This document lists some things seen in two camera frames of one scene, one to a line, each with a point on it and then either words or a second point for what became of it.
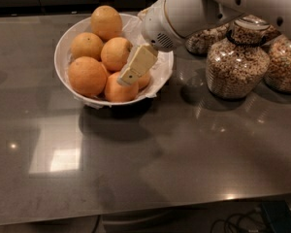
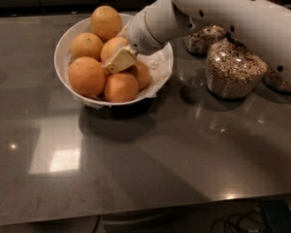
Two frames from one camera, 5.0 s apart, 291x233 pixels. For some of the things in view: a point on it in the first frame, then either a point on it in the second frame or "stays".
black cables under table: x=242 y=222 stays
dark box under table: x=280 y=216 stays
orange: x=114 y=52 stays
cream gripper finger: x=142 y=60 -> x=123 y=58
